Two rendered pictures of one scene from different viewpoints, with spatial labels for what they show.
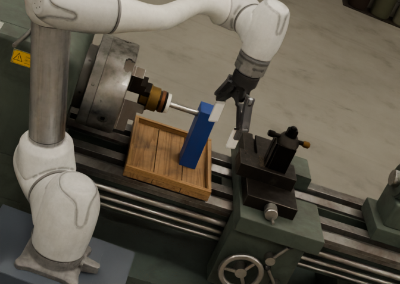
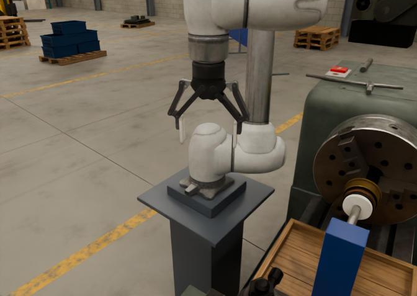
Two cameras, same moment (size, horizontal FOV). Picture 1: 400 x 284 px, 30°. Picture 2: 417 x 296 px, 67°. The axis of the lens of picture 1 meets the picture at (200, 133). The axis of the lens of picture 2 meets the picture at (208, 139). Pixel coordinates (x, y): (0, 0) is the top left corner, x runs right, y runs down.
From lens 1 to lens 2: 257 cm
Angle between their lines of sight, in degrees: 109
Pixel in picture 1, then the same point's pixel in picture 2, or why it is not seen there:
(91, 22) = not seen: outside the picture
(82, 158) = (311, 208)
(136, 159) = (313, 239)
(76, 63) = (309, 97)
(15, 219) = (257, 190)
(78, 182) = (207, 126)
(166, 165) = (309, 266)
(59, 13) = not seen: outside the picture
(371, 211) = not seen: outside the picture
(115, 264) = (204, 226)
